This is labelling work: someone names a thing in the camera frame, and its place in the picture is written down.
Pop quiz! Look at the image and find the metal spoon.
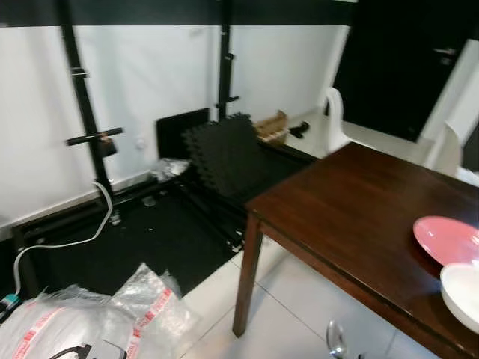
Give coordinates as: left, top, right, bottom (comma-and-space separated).
326, 320, 349, 359

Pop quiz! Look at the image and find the white plastic chair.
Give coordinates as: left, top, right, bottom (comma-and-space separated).
323, 88, 354, 154
419, 121, 479, 184

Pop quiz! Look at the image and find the pink plate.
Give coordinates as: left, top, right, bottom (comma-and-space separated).
413, 215, 479, 267

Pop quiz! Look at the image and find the white bowl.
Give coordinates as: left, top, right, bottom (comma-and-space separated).
439, 262, 479, 334

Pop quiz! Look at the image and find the dark wooden table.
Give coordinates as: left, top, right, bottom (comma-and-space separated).
232, 142, 479, 359

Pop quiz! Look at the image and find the black door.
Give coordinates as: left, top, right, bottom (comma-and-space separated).
332, 0, 469, 143

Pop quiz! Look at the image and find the black shoe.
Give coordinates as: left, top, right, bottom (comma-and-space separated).
288, 121, 310, 139

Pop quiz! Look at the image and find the small wooden crate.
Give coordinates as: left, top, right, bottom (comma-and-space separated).
254, 111, 290, 144

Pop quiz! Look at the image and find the black foam puzzle mat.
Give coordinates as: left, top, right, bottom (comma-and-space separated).
183, 112, 263, 203

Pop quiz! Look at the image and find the black flat panel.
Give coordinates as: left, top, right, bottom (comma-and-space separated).
156, 108, 212, 162

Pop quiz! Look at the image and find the clear crumpled plastic wrap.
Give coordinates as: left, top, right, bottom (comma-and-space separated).
150, 159, 188, 182

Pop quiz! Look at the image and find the clear plastic bag red print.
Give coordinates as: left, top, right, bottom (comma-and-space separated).
0, 288, 117, 359
111, 263, 200, 354

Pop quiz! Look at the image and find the black floor mat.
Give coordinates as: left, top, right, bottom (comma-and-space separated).
11, 176, 259, 300

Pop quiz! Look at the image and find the black rack bar holder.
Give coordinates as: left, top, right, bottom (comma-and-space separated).
66, 127, 124, 147

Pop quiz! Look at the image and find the metal door handle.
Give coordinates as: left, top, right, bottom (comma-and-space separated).
433, 47, 457, 64

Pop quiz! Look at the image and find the black rack upright post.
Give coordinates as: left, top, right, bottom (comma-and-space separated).
216, 0, 240, 122
58, 0, 117, 197

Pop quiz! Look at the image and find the white cable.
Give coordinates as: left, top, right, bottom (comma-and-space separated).
11, 181, 115, 296

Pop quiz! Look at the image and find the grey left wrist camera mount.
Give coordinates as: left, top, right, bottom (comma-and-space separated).
94, 340, 128, 359

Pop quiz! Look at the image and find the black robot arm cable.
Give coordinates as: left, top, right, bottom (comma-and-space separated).
49, 343, 94, 359

